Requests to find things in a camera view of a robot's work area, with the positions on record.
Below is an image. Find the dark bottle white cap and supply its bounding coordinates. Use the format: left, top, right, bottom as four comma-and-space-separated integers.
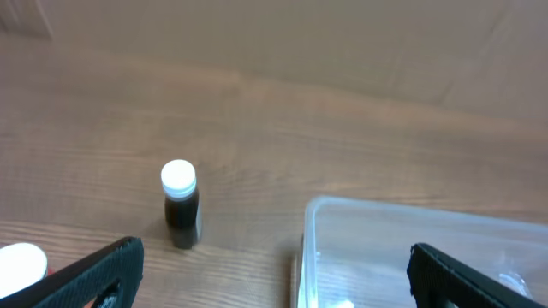
160, 159, 202, 250

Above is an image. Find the clear plastic container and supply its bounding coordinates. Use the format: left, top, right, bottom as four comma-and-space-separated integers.
295, 196, 547, 307

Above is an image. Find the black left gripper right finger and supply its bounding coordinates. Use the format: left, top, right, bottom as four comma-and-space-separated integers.
407, 243, 543, 308

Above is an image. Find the orange Redoxon tube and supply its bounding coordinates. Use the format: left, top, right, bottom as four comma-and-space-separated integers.
1, 242, 51, 299

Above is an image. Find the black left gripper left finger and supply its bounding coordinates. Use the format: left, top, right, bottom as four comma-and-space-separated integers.
1, 236, 144, 308

